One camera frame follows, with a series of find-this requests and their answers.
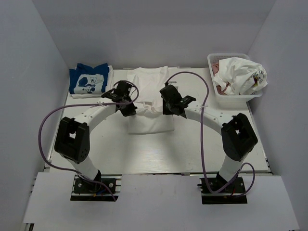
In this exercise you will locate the white t shirt black lettering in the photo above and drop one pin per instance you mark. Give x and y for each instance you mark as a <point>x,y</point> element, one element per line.
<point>239,76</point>

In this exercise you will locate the folded blue t shirt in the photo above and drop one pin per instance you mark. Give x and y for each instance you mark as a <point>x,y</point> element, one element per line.
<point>87,78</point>

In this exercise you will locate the folded white t shirt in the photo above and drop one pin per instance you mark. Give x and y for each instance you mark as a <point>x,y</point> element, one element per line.
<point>108,84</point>

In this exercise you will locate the pink t shirt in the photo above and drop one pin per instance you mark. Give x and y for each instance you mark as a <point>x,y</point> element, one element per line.
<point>215,69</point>

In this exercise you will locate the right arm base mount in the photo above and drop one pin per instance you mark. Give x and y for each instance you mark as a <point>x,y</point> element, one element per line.
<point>229,196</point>

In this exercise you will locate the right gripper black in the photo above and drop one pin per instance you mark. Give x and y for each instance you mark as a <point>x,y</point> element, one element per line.
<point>170,107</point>

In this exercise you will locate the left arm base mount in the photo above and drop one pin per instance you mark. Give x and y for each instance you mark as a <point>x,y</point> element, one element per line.
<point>86,191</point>

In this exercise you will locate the white t shirt red print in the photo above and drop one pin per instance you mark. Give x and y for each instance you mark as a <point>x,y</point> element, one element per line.
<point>149,118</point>

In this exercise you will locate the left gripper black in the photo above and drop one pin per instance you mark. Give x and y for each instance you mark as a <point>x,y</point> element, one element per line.
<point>127,109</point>

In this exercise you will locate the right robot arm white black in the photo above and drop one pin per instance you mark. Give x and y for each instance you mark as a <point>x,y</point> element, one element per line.
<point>238,136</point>

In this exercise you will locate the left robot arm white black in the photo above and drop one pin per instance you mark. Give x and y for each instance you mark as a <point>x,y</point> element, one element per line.
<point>73,135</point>

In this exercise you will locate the white plastic basket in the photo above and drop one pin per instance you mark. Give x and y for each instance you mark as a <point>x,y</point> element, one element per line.
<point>229,100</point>

